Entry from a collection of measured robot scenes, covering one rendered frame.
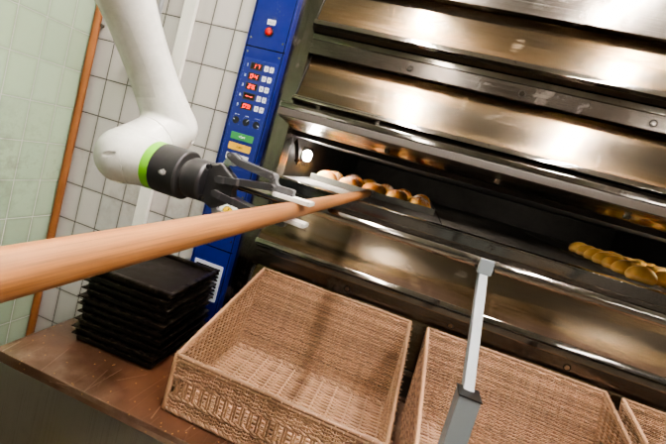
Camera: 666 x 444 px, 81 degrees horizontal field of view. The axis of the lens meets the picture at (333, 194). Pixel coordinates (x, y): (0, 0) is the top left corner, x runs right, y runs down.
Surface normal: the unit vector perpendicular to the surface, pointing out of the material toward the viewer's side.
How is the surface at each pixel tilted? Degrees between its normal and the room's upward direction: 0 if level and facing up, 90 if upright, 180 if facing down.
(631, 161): 70
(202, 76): 90
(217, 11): 90
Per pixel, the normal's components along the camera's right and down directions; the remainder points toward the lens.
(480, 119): -0.12, -0.29
